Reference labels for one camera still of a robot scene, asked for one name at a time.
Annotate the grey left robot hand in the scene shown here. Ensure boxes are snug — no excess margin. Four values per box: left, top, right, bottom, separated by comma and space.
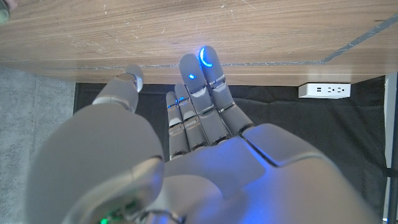
26, 45, 381, 224

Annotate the green toy ring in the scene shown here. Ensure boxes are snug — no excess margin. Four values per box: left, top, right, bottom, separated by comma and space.
0, 6, 10, 25

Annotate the black backdrop curtain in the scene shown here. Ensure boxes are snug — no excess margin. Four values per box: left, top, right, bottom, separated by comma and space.
73, 76, 389, 215

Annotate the grey tape marking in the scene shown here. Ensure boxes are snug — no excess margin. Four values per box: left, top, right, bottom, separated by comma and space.
62, 14, 398, 70

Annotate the white power strip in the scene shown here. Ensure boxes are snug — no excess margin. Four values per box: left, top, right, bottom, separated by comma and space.
298, 82, 351, 100

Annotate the black backdrop stand pole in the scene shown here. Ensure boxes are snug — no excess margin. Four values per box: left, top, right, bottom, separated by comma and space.
386, 73, 398, 224

